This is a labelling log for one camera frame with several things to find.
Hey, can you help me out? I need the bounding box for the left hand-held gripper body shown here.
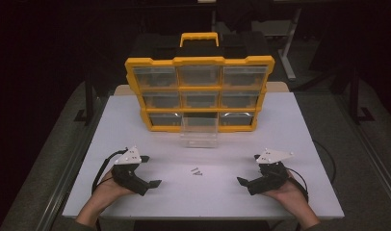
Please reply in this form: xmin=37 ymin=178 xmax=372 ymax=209
xmin=111 ymin=146 xmax=151 ymax=197

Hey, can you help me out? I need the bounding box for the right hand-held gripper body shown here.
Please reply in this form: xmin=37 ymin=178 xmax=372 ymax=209
xmin=248 ymin=147 xmax=295 ymax=196

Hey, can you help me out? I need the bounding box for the clear plastic drawer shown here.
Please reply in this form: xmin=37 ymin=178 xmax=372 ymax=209
xmin=179 ymin=116 xmax=220 ymax=149

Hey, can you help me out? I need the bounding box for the person's right hand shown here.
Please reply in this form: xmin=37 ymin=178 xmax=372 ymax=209
xmin=264 ymin=171 xmax=310 ymax=216

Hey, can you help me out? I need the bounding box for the person's left hand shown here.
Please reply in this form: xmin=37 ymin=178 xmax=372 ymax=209
xmin=87 ymin=171 xmax=134 ymax=215

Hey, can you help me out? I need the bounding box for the black metal stand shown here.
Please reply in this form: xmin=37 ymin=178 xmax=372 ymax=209
xmin=348 ymin=65 xmax=377 ymax=125
xmin=73 ymin=68 xmax=95 ymax=127

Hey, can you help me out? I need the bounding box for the yellow parts organizer cabinet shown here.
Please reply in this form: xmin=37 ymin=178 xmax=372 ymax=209
xmin=124 ymin=31 xmax=276 ymax=133

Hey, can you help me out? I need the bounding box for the white desk leg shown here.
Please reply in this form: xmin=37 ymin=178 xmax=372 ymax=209
xmin=277 ymin=8 xmax=302 ymax=82

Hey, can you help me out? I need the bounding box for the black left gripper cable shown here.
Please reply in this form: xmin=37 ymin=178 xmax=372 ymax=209
xmin=91 ymin=148 xmax=129 ymax=195

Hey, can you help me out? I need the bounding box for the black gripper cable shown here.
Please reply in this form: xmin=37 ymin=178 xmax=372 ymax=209
xmin=91 ymin=148 xmax=129 ymax=195
xmin=286 ymin=167 xmax=310 ymax=204

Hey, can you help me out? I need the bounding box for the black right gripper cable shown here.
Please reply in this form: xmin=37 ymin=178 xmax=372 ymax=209
xmin=286 ymin=167 xmax=310 ymax=204

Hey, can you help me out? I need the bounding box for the black cable at table edge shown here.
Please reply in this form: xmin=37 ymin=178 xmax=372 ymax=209
xmin=312 ymin=139 xmax=338 ymax=186

